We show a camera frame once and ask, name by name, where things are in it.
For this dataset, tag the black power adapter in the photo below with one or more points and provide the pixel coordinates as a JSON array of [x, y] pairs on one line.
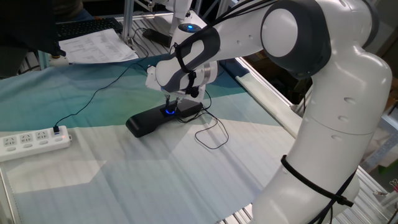
[[157, 36]]

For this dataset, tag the upright aluminium frame post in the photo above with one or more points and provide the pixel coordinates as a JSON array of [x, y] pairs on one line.
[[127, 18]]

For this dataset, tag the black computer keyboard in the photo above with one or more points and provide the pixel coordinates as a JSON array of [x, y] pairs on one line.
[[84, 27]]

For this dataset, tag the white power strip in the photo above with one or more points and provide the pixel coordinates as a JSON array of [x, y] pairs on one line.
[[31, 143]]

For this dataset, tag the printed paper sheets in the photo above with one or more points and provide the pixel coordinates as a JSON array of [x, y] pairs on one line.
[[96, 46]]

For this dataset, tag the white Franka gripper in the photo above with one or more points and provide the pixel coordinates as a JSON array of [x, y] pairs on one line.
[[150, 79]]

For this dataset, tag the teal and white table cloth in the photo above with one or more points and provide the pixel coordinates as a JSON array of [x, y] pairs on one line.
[[155, 186]]

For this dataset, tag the black speaker soundbar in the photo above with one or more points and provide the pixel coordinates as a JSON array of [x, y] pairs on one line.
[[143, 123]]

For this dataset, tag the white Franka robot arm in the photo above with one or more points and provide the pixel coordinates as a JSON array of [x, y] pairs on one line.
[[326, 124]]

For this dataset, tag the seated person in dark clothes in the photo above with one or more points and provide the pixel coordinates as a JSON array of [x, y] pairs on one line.
[[74, 9]]

